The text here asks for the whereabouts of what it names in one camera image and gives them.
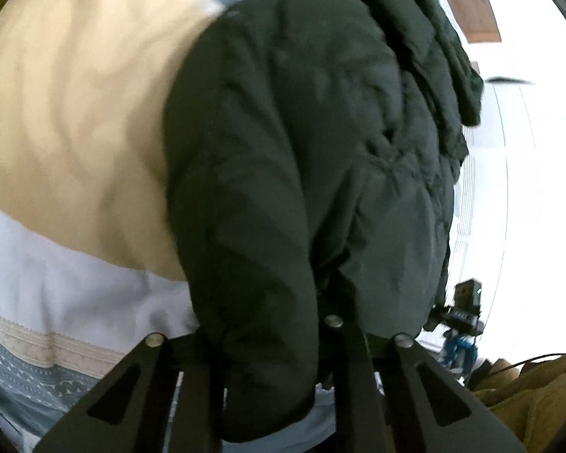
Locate dark green puffer jacket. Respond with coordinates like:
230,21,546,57
163,0,484,444

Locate blue-gloved right hand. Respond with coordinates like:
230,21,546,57
441,329,477,376

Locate mustard yellow trousers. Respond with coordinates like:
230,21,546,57
474,355,566,452

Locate wooden headboard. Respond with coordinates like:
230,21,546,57
448,0,502,44

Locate striped duvet cover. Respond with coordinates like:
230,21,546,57
0,0,337,453

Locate black cable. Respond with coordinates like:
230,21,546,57
471,351,566,379

